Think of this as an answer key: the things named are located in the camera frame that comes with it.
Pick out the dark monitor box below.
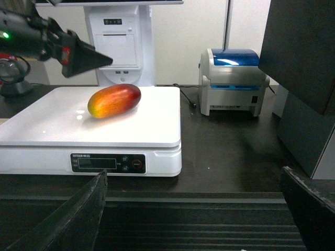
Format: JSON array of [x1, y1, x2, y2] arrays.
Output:
[[259, 1, 334, 180]]

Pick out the dark red mango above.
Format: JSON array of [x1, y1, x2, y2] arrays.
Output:
[[87, 84, 141, 119]]

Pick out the black barcode scanner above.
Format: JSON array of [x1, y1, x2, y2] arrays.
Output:
[[1, 53, 34, 98]]

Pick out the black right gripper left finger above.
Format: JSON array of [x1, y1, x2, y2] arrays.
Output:
[[5, 170, 108, 250]]

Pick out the black cable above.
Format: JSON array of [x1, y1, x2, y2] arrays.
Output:
[[172, 83, 201, 108]]

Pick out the grey blue label printer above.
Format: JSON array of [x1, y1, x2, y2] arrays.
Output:
[[198, 49, 270, 117]]

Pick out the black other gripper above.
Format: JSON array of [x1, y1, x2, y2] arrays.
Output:
[[1, 1, 113, 78]]

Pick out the white checkout scale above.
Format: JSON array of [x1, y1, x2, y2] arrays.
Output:
[[1, 87, 182, 177]]

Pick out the black checkout counter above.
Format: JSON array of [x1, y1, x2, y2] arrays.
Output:
[[0, 84, 335, 251]]

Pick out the white checkout kiosk stand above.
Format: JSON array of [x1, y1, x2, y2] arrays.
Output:
[[35, 0, 184, 87]]

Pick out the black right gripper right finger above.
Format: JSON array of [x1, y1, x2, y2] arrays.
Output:
[[280, 166, 334, 250]]

